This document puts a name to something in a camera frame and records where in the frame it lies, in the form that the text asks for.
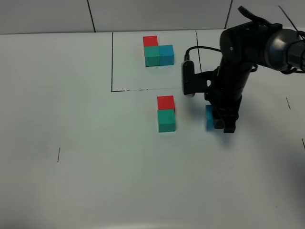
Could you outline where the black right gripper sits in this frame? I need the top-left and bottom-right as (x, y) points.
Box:
(194, 66), (245, 133)

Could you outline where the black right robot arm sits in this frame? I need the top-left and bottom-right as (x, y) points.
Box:
(200, 6), (305, 133)

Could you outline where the template blue cube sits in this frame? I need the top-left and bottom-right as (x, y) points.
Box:
(159, 45), (174, 66)

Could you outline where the template green cube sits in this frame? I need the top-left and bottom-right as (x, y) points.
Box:
(144, 46), (160, 67)

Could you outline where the template red cube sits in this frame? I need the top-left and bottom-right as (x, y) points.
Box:
(143, 36), (158, 47)

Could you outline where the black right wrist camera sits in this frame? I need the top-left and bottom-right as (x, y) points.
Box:
(182, 60), (195, 97)

